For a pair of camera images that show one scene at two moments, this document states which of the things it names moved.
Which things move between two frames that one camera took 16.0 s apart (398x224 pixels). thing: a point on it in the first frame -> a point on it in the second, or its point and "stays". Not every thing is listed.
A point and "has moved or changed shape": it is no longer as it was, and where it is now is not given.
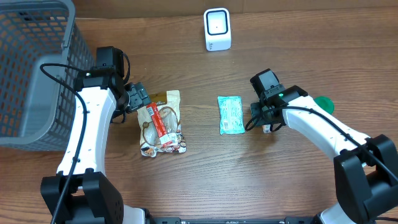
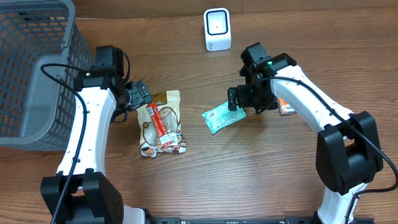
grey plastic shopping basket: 42,51 stays
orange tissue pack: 266,129 has moved or changed shape
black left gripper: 138,97 stays
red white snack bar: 166,137 stays
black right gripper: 256,112 -> 234,98
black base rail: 286,220 stays
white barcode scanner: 217,29 stays
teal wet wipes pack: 231,112 has moved or changed shape
